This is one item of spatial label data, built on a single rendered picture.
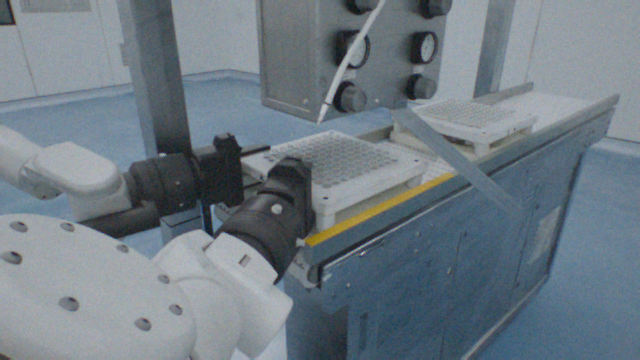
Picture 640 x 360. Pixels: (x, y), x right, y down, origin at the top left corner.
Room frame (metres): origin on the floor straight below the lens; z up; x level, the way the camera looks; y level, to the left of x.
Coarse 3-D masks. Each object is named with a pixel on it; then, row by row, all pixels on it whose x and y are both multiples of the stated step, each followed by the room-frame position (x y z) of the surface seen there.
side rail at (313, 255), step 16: (576, 112) 1.08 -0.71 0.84; (592, 112) 1.14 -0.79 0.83; (544, 128) 0.94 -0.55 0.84; (560, 128) 0.98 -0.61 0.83; (512, 144) 0.82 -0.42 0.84; (528, 144) 0.86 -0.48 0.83; (480, 160) 0.73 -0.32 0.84; (496, 160) 0.76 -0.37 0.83; (432, 192) 0.61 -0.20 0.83; (448, 192) 0.65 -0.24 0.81; (400, 208) 0.55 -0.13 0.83; (416, 208) 0.58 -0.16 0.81; (368, 224) 0.51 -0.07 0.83; (384, 224) 0.53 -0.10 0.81; (336, 240) 0.46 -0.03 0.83; (352, 240) 0.48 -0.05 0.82; (304, 256) 0.44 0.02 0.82; (320, 256) 0.44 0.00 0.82
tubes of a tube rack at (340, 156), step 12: (312, 144) 0.70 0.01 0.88; (324, 144) 0.70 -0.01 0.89; (336, 144) 0.70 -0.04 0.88; (348, 144) 0.70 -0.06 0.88; (300, 156) 0.64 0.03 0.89; (312, 156) 0.64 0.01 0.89; (324, 156) 0.65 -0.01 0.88; (336, 156) 0.64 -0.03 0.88; (348, 156) 0.64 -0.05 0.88; (360, 156) 0.64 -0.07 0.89; (372, 156) 0.64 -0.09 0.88; (312, 168) 0.58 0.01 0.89; (324, 168) 0.59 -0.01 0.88; (336, 168) 0.59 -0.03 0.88; (348, 168) 0.59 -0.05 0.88
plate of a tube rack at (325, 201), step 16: (288, 144) 0.73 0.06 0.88; (368, 144) 0.73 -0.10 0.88; (256, 160) 0.64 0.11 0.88; (400, 160) 0.64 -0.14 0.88; (416, 160) 0.64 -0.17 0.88; (256, 176) 0.60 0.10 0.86; (368, 176) 0.57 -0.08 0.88; (384, 176) 0.57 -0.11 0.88; (400, 176) 0.59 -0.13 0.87; (416, 176) 0.62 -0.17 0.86; (320, 192) 0.52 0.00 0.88; (336, 192) 0.52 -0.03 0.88; (352, 192) 0.52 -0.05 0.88; (368, 192) 0.54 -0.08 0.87; (320, 208) 0.48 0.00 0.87; (336, 208) 0.49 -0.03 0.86
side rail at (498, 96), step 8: (512, 88) 1.40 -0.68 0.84; (520, 88) 1.44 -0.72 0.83; (528, 88) 1.48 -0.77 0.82; (480, 96) 1.28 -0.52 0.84; (488, 96) 1.28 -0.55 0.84; (496, 96) 1.32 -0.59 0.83; (504, 96) 1.36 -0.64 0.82; (512, 96) 1.40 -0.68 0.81; (488, 104) 1.29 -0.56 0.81; (376, 128) 0.94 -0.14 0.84; (384, 128) 0.95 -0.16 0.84; (392, 128) 0.97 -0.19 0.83; (352, 136) 0.88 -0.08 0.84; (360, 136) 0.89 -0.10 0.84; (368, 136) 0.91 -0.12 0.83; (376, 136) 0.93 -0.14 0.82; (384, 136) 0.95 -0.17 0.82
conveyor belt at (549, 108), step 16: (528, 96) 1.43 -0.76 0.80; (544, 96) 1.43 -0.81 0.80; (560, 96) 1.44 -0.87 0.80; (528, 112) 1.22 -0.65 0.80; (544, 112) 1.22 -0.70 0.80; (560, 112) 1.22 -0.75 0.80; (384, 144) 0.93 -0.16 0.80; (400, 144) 0.93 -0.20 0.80; (432, 160) 0.82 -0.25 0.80; (432, 176) 0.73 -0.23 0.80; (224, 208) 0.62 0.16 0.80; (288, 272) 0.47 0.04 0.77; (304, 272) 0.45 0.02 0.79
